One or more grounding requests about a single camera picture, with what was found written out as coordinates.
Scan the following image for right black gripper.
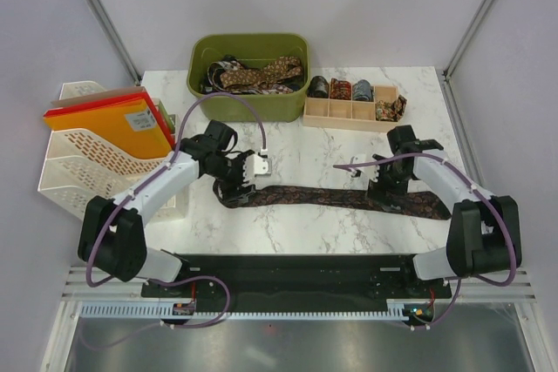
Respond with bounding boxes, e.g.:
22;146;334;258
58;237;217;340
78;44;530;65
365;153;412;212

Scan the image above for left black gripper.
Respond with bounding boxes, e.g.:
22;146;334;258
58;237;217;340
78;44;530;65
206;149;255;203

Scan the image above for dark paisley tie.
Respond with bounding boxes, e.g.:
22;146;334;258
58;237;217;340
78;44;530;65
227;185;451;220

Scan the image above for gold floral tie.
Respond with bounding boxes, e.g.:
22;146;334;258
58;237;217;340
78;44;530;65
376;96;407;122

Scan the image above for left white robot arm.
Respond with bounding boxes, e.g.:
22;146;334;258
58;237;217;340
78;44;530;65
78;120;271;296

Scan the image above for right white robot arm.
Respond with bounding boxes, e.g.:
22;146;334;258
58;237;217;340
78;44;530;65
367;125;522;297

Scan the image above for pile of ties in bin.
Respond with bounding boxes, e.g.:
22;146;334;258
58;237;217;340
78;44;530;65
200;55;304;95

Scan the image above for wooden divided tray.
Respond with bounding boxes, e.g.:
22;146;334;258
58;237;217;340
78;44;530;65
302;85;402;133

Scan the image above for blue grey rolled tie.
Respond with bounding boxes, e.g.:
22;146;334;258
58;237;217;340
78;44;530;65
352;79;373;102

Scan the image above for red rolled tie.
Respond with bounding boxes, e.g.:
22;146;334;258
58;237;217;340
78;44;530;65
330;78;352;100

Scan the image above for black rolled tie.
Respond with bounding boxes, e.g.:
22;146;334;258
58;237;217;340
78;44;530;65
307;75;330;98

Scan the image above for orange folder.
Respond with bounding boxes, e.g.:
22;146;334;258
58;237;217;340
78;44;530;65
44;99;174;159

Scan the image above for green plastic bin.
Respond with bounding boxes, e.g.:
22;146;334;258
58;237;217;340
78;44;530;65
187;33;310;122

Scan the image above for red folder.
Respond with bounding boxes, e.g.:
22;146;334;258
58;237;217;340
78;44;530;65
43;88;175;137

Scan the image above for brown patterned tie in bin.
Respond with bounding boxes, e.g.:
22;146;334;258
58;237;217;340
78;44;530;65
218;56;304;88

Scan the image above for white plastic file rack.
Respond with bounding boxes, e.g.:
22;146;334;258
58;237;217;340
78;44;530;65
38;81;173;218

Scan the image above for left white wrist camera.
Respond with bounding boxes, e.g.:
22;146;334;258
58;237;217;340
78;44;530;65
243;153;272;181

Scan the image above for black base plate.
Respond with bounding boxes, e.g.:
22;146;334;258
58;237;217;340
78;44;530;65
141;254;452;312

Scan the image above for white slotted cable duct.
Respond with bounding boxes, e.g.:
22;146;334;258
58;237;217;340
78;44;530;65
79;301;433;321

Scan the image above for aluminium rail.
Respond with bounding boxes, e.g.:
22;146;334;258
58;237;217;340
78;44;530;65
62;267;144;301

